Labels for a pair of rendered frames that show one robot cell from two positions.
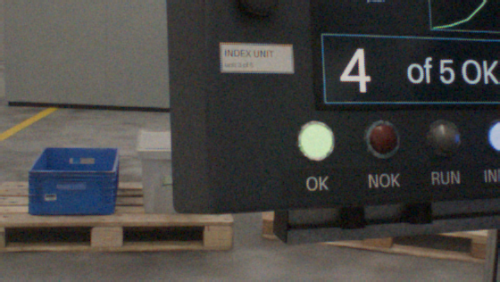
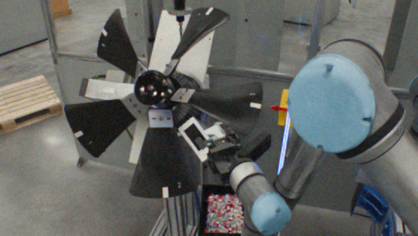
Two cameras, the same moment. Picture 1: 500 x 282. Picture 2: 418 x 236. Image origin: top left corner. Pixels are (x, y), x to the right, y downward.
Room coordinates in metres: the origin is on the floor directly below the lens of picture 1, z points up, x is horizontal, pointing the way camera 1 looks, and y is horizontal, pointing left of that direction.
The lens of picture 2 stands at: (0.56, 0.09, 1.65)
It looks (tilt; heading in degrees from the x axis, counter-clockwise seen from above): 31 degrees down; 309
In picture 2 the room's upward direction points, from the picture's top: straight up
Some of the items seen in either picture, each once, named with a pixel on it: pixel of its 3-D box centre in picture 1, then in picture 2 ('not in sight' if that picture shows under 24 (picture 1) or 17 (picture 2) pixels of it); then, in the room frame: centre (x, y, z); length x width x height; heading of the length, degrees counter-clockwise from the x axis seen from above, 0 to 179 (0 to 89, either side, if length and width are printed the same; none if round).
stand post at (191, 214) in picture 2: not in sight; (188, 163); (1.45, -0.80, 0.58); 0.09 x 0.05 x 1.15; 23
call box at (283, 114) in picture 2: not in sight; (292, 109); (0.98, -0.95, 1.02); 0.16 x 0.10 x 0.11; 113
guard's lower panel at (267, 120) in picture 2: not in sight; (229, 139); (1.47, -1.21, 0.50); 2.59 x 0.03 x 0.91; 23
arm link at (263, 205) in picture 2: not in sight; (263, 205); (0.74, -0.30, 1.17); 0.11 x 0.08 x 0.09; 150
